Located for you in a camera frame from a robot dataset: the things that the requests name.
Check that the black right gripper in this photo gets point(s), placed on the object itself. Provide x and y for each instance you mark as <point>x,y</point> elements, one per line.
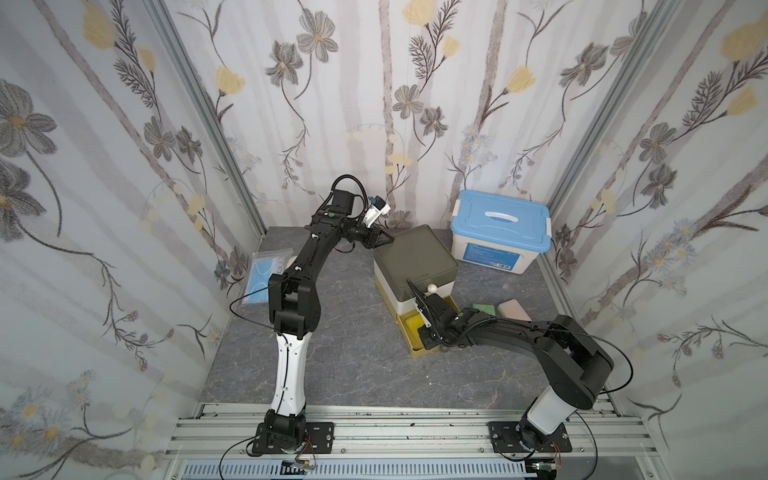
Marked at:
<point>432,315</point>

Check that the white bin with blue lid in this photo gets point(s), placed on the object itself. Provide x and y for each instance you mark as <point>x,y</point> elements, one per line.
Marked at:
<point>499,232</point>

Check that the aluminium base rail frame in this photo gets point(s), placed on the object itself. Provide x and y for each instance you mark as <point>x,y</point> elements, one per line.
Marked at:
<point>404,443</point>

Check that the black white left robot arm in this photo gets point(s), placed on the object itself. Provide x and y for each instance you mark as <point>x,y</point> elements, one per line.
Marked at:
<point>295,312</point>

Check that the blue face mask packet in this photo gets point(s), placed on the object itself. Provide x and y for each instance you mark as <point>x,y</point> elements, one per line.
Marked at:
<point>263,266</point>

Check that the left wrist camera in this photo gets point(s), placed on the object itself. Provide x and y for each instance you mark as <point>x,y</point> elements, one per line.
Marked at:
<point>377,208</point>

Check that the olive cream drawer cabinet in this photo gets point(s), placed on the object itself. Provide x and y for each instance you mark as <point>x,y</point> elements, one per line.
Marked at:
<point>417,255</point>

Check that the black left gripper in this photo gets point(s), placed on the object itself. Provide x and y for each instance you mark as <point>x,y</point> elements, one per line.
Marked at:
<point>366,234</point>

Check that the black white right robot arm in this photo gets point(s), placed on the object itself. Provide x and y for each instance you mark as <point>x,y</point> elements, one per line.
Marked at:
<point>573,363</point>

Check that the beige sponge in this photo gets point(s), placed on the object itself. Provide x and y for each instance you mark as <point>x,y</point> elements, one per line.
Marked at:
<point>512,309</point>

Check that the green sponge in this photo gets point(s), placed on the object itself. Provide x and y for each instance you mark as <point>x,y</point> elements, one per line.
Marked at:
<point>488,309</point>

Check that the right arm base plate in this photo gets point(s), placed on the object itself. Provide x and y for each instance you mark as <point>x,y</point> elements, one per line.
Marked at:
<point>509,437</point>

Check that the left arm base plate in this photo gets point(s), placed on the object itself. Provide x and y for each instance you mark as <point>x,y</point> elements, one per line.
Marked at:
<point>313,438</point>

